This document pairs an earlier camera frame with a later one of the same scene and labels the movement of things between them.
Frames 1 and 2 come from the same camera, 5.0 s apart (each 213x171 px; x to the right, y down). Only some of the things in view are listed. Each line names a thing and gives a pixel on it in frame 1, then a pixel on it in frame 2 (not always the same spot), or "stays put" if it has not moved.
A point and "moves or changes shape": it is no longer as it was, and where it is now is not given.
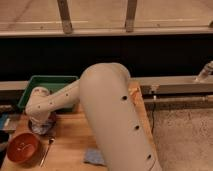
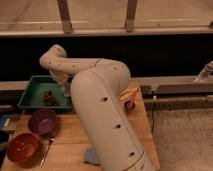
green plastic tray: [49, 82] stays put
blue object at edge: [3, 119] stays put
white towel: [41, 128] moves or changes shape
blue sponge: [94, 155] stays put
